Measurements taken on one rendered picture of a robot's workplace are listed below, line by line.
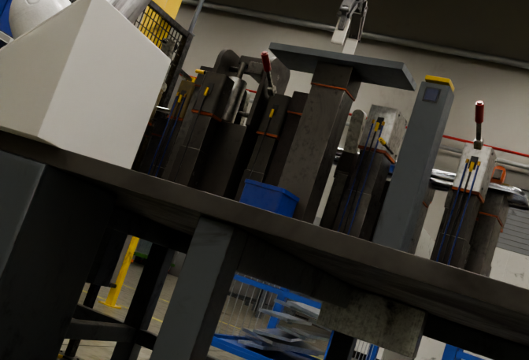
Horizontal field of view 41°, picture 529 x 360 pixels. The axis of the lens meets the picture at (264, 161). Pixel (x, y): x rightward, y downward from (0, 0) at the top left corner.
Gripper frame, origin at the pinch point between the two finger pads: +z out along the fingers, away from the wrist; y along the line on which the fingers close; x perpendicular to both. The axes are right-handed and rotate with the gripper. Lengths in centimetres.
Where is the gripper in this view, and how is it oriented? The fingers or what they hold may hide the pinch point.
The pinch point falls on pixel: (342, 48)
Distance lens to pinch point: 184.5
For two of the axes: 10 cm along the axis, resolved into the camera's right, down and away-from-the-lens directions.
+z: -3.2, 9.3, -1.6
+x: 9.1, 2.6, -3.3
